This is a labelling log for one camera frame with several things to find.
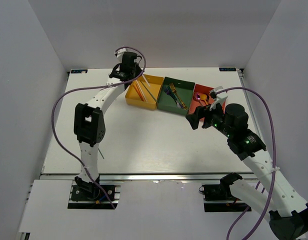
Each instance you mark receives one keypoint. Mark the red paper box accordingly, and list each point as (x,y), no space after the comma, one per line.
(201,89)

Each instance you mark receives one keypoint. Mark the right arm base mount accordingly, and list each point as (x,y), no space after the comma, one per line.
(217,198)

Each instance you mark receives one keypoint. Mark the right blue table label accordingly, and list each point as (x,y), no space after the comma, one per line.
(227,69)

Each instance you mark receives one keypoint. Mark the orange chopstick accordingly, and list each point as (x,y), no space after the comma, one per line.
(141,93)
(138,92)

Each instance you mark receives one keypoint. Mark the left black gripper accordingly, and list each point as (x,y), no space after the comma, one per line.
(139,69)

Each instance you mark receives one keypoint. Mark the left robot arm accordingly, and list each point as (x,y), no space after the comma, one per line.
(89,123)

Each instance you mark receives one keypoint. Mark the yellow paper box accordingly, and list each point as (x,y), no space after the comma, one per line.
(132,98)

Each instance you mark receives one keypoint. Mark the green paper box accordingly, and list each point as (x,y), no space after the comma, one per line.
(184,90)

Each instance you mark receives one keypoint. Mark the iridescent pink spoon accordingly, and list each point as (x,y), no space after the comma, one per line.
(196,97)

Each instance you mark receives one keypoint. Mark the gold fork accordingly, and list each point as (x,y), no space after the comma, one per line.
(174,91)

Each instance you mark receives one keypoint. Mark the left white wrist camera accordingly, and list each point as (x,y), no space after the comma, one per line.
(121,51)

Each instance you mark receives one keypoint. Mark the fork with green marbled handle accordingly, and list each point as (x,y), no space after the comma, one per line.
(178,102)

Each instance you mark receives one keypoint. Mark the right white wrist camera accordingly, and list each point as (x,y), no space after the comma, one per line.
(219,96)

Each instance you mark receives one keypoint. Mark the blue table label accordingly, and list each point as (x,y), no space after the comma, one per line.
(78,71)
(227,69)

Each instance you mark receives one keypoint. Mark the purple iridescent fork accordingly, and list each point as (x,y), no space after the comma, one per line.
(169,93)

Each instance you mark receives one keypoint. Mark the left blue table label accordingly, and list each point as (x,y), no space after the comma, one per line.
(78,71)

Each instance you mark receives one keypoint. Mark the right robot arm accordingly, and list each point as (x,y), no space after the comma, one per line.
(283,208)

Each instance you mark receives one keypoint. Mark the white chopstick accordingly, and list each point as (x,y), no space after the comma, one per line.
(137,83)
(146,80)

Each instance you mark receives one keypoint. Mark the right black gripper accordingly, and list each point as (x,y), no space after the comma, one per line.
(193,119)

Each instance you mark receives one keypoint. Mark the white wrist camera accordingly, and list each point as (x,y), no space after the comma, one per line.
(121,51)
(219,96)

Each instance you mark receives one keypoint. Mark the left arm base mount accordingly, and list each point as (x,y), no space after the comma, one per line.
(80,199)

